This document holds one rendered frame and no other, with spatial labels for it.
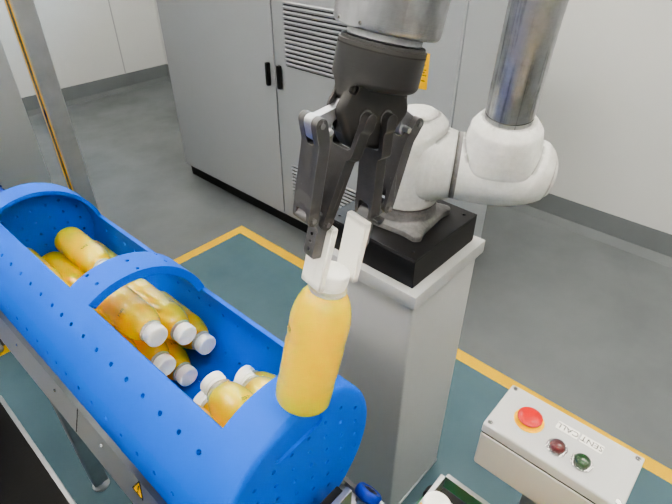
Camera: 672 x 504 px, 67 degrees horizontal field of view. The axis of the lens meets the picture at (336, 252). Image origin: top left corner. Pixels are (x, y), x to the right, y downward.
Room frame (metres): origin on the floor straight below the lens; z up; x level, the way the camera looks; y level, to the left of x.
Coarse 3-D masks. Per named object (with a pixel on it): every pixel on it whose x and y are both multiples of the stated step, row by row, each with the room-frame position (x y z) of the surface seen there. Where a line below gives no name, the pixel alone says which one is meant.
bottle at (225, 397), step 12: (216, 384) 0.50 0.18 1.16; (228, 384) 0.50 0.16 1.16; (240, 384) 0.51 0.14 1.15; (216, 396) 0.48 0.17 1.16; (228, 396) 0.47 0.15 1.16; (240, 396) 0.48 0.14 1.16; (216, 408) 0.46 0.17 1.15; (228, 408) 0.46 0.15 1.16; (216, 420) 0.45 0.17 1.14; (228, 420) 0.44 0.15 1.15
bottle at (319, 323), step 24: (312, 288) 0.40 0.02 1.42; (312, 312) 0.38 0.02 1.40; (336, 312) 0.39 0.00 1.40; (288, 336) 0.39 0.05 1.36; (312, 336) 0.37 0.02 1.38; (336, 336) 0.38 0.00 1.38; (288, 360) 0.38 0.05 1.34; (312, 360) 0.37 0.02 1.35; (336, 360) 0.38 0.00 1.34; (288, 384) 0.37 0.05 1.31; (312, 384) 0.37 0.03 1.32; (288, 408) 0.37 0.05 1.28; (312, 408) 0.36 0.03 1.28
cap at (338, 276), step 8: (336, 264) 0.43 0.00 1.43; (328, 272) 0.41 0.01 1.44; (336, 272) 0.41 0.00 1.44; (344, 272) 0.41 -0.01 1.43; (328, 280) 0.39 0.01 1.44; (336, 280) 0.40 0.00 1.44; (344, 280) 0.40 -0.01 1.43; (328, 288) 0.39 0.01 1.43; (336, 288) 0.39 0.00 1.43; (344, 288) 0.40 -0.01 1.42
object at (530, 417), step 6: (522, 408) 0.49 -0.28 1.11; (528, 408) 0.49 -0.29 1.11; (534, 408) 0.49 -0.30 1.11; (522, 414) 0.48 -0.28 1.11; (528, 414) 0.48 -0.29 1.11; (534, 414) 0.48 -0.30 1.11; (540, 414) 0.48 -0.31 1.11; (522, 420) 0.47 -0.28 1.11; (528, 420) 0.47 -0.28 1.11; (534, 420) 0.47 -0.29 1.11; (540, 420) 0.47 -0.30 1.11; (528, 426) 0.46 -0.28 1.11; (534, 426) 0.46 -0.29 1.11
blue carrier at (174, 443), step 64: (0, 192) 0.95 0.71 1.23; (64, 192) 0.99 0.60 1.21; (0, 256) 0.78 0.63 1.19; (128, 256) 0.72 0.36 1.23; (64, 320) 0.60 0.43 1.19; (128, 384) 0.47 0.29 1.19; (192, 384) 0.66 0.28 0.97; (128, 448) 0.42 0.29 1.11; (192, 448) 0.37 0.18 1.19; (256, 448) 0.35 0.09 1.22; (320, 448) 0.42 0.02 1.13
